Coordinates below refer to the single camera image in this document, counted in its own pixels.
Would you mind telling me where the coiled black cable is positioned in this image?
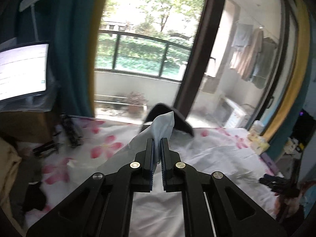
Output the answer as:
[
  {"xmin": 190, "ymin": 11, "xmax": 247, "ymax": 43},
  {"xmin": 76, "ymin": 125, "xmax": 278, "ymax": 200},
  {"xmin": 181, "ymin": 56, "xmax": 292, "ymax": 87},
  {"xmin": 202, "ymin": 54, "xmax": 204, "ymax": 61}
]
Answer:
[{"xmin": 60, "ymin": 115, "xmax": 83, "ymax": 147}]

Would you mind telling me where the white large garment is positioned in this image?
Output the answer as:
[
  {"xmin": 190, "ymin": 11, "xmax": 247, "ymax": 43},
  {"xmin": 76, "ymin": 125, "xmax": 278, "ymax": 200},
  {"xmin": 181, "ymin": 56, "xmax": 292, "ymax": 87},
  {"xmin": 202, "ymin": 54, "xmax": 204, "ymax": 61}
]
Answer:
[{"xmin": 97, "ymin": 111, "xmax": 205, "ymax": 237}]

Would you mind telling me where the dark sliding door frame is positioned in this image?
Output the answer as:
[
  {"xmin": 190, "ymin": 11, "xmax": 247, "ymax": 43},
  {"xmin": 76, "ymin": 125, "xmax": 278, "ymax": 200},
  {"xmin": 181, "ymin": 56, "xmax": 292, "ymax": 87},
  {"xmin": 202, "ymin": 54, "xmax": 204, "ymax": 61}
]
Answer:
[{"xmin": 173, "ymin": 0, "xmax": 297, "ymax": 134}]

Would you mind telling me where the beige pillow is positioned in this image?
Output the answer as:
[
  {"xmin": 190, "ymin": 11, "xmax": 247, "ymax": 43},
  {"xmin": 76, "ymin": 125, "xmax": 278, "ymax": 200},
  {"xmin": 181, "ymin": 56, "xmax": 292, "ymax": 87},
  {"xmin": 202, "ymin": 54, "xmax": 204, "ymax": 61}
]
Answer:
[{"xmin": 0, "ymin": 138, "xmax": 23, "ymax": 215}]

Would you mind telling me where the black cloth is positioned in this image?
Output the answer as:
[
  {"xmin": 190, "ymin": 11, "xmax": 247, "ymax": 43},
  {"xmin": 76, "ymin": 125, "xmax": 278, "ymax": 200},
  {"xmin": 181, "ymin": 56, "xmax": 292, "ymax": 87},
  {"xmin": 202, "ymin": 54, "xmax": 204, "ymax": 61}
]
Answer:
[{"xmin": 23, "ymin": 181, "xmax": 47, "ymax": 213}]

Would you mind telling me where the potted plant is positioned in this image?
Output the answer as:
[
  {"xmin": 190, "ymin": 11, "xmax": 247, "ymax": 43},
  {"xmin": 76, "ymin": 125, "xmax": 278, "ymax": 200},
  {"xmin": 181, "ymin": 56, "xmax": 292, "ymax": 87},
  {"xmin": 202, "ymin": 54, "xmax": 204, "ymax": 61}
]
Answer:
[{"xmin": 126, "ymin": 92, "xmax": 149, "ymax": 115}]

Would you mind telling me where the floral bed sheet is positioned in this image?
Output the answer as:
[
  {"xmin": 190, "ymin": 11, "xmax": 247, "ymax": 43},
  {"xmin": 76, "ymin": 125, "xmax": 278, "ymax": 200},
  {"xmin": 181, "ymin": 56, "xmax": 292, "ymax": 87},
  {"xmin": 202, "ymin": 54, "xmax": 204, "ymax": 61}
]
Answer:
[{"xmin": 32, "ymin": 117, "xmax": 284, "ymax": 237}]

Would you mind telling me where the black monitor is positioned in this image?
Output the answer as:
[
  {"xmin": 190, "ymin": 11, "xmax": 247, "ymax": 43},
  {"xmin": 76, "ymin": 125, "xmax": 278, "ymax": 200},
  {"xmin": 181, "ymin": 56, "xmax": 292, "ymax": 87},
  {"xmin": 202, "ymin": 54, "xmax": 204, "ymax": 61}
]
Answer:
[{"xmin": 292, "ymin": 109, "xmax": 316, "ymax": 139}]

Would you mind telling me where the hanging beige garment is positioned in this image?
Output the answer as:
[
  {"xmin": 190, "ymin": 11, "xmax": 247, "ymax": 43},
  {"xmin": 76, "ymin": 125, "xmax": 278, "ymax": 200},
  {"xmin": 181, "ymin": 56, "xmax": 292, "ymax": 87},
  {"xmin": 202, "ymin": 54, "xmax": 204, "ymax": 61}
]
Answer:
[{"xmin": 229, "ymin": 28, "xmax": 263, "ymax": 81}]

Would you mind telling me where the hanging blue-grey shirt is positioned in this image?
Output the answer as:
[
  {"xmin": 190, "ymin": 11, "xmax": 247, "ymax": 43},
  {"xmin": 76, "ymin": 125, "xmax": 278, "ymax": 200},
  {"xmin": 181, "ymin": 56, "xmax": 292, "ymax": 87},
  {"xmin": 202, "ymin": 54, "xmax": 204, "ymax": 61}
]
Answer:
[{"xmin": 232, "ymin": 23, "xmax": 253, "ymax": 47}]

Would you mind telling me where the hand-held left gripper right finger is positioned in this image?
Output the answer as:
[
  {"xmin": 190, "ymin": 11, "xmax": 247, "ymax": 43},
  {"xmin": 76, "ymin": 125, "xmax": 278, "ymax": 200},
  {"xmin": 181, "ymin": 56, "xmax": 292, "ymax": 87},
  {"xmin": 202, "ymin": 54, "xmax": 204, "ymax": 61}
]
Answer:
[{"xmin": 160, "ymin": 137, "xmax": 288, "ymax": 237}]

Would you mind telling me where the hanging dark green garment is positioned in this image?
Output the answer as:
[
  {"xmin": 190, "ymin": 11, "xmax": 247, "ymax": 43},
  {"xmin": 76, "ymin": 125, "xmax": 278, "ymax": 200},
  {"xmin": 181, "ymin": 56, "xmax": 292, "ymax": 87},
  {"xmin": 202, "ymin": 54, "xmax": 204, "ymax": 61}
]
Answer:
[{"xmin": 250, "ymin": 38, "xmax": 277, "ymax": 89}]

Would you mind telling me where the black power adapter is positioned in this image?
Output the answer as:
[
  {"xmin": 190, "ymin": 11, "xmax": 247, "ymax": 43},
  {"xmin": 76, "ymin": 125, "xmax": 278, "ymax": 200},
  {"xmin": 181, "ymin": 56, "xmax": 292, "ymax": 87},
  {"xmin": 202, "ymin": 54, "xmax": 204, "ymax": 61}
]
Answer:
[{"xmin": 33, "ymin": 141, "xmax": 60, "ymax": 156}]

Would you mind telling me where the tablet with lit screen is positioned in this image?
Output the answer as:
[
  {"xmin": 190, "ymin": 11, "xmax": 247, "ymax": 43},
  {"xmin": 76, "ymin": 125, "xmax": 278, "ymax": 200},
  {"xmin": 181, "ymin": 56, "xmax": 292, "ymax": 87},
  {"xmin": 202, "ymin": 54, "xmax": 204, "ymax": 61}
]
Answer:
[{"xmin": 0, "ymin": 43, "xmax": 49, "ymax": 102}]

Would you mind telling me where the teal curtain yellow lining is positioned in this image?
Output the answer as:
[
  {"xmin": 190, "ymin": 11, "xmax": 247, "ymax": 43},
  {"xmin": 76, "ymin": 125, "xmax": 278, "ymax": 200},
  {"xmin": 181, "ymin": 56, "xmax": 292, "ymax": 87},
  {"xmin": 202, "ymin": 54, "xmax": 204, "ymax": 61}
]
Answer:
[
  {"xmin": 10, "ymin": 0, "xmax": 116, "ymax": 119},
  {"xmin": 257, "ymin": 0, "xmax": 316, "ymax": 163}
]

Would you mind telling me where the white air conditioner unit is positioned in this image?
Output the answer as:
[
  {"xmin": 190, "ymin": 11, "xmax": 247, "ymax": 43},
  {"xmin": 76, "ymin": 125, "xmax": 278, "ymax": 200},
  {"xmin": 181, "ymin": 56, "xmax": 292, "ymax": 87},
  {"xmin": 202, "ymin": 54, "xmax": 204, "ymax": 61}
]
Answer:
[{"xmin": 216, "ymin": 96, "xmax": 250, "ymax": 128}]

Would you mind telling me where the dark balcony railing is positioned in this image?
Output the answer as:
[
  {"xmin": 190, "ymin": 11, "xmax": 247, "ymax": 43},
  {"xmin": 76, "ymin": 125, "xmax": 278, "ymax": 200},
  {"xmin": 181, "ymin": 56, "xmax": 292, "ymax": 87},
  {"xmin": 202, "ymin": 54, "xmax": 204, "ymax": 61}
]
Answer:
[{"xmin": 95, "ymin": 29, "xmax": 193, "ymax": 82}]

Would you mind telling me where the purple flat object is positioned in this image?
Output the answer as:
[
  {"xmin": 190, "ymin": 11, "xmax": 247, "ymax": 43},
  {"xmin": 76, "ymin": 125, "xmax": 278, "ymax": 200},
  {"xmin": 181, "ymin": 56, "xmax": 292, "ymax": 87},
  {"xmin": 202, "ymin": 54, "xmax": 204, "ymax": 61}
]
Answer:
[{"xmin": 260, "ymin": 152, "xmax": 279, "ymax": 176}]

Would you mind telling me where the yellow tissue pack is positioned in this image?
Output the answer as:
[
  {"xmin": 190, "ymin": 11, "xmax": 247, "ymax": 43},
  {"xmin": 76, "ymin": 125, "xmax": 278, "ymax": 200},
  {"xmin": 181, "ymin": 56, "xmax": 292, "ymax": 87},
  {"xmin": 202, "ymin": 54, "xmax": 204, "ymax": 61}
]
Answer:
[{"xmin": 249, "ymin": 133, "xmax": 269, "ymax": 153}]

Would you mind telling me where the brown nightstand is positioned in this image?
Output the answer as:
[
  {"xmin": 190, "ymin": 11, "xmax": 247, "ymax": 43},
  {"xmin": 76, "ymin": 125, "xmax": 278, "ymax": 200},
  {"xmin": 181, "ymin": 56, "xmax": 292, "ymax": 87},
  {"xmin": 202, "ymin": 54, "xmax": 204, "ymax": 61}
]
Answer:
[{"xmin": 0, "ymin": 110, "xmax": 53, "ymax": 144}]

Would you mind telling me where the dark cloth piece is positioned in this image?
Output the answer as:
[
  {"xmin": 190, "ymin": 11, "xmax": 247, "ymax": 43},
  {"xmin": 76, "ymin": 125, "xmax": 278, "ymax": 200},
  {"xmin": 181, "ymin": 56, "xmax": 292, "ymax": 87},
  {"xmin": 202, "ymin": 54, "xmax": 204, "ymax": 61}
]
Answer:
[{"xmin": 139, "ymin": 103, "xmax": 195, "ymax": 138}]

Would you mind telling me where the beige cardboard box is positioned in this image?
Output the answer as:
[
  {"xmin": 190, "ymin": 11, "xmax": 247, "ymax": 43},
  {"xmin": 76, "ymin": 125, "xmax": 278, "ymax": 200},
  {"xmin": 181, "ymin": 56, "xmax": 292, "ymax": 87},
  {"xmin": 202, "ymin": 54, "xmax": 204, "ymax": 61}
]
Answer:
[{"xmin": 201, "ymin": 75, "xmax": 218, "ymax": 94}]

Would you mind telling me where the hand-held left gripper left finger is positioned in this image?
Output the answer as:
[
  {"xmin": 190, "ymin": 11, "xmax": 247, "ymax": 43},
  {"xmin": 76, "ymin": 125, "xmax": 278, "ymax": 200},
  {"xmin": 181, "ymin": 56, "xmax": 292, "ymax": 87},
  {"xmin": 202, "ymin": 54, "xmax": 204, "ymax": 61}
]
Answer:
[{"xmin": 26, "ymin": 138, "xmax": 155, "ymax": 237}]

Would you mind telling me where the white bottle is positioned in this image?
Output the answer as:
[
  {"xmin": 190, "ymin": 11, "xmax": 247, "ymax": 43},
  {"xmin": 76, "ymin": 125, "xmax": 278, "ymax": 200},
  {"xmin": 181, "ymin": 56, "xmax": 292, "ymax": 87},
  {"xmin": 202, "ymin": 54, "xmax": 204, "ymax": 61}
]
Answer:
[{"xmin": 249, "ymin": 120, "xmax": 264, "ymax": 139}]

